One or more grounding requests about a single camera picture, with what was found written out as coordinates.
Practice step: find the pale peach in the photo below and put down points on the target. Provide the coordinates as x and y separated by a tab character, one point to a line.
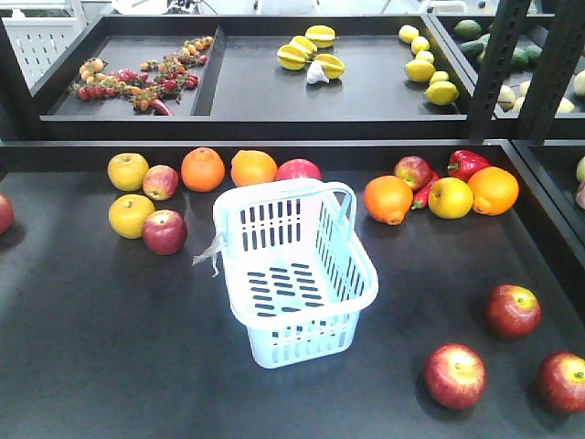
580	175

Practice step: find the cherry tomato pile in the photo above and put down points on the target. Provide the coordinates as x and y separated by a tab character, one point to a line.
150	87

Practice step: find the dark red apple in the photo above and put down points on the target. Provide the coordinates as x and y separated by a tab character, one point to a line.
165	232

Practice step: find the yellow apple back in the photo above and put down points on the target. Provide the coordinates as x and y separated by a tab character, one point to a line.
126	171

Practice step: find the red apple front left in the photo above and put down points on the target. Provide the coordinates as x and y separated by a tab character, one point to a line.
455	376

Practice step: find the small pink red apple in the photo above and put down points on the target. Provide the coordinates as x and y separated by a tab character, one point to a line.
160	182

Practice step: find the red apple front right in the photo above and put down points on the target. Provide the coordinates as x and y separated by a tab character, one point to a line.
512	311

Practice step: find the orange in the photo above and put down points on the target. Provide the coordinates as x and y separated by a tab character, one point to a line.
387	199
202	169
495	191
251	167

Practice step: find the yellow apple front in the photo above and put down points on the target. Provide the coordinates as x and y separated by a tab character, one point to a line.
128	213

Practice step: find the red chili pepper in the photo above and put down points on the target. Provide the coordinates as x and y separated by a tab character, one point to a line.
421	197

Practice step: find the black upper display shelf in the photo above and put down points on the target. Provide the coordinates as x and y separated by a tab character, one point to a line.
245	94

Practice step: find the orange right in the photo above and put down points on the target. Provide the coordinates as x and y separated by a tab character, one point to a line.
495	191

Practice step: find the yellow round fruit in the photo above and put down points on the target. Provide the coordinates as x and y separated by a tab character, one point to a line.
450	198

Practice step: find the orange left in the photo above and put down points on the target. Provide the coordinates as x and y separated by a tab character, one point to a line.
202	169

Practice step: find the black wooden display table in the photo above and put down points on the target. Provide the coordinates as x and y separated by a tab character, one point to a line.
102	338

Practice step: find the orange middle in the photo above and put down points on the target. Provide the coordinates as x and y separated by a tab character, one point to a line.
387	199

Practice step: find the lemon pile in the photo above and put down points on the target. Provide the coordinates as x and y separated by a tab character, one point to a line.
421	69

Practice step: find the red bell pepper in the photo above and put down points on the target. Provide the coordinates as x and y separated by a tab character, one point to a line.
463	164

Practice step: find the black shelf upright post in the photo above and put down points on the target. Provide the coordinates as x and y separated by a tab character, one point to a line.
546	52

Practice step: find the white garlic bulb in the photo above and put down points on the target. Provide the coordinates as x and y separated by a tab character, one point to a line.
315	74

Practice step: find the large red apple back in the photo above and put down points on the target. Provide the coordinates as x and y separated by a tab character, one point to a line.
296	168

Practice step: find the red yellow apple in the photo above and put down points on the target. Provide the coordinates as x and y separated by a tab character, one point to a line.
414	171

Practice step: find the red apple front middle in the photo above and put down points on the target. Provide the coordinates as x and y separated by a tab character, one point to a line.
560	382

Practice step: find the light blue plastic basket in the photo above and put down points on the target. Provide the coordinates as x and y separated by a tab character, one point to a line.
297	275

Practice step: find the red apple far corner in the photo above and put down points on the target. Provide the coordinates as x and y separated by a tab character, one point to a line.
7	215

